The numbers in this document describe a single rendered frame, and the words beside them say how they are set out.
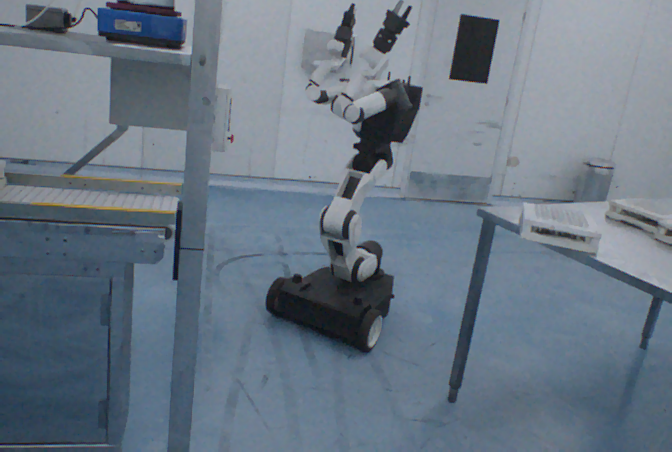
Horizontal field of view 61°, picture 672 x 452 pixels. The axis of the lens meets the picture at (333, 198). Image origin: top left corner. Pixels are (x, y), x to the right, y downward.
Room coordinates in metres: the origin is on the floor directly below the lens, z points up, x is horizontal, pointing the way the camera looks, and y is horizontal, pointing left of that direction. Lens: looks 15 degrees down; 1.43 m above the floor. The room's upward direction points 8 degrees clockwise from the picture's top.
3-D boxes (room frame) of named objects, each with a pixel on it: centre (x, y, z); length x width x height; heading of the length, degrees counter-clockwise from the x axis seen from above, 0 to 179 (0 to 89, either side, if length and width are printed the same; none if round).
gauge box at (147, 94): (1.63, 0.54, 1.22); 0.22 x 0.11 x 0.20; 103
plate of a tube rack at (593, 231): (1.94, -0.79, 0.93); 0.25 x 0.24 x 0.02; 165
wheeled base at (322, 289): (2.87, -0.13, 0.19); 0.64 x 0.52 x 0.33; 153
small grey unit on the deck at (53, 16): (1.50, 0.77, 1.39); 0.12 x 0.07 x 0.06; 103
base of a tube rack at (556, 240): (1.94, -0.79, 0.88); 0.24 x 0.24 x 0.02; 75
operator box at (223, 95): (2.38, 0.51, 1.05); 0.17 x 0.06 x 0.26; 13
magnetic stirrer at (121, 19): (1.54, 0.54, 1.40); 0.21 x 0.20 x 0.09; 13
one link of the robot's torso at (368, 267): (2.90, -0.15, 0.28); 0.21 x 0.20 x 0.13; 153
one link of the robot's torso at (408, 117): (2.92, -0.19, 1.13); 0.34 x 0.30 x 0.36; 18
